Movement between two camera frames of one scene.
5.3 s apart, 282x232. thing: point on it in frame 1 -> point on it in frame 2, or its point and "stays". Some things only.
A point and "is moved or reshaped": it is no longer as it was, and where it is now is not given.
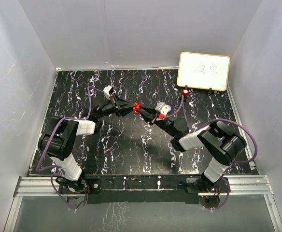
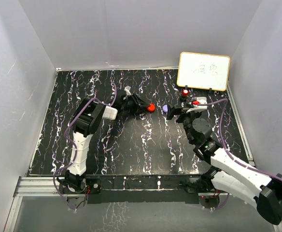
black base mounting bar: [148, 189] stays
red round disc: [136, 108] is moved or reshaped
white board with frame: [203, 71] stays
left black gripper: [126, 107] -> [139, 106]
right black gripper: [148, 117] -> [173, 111]
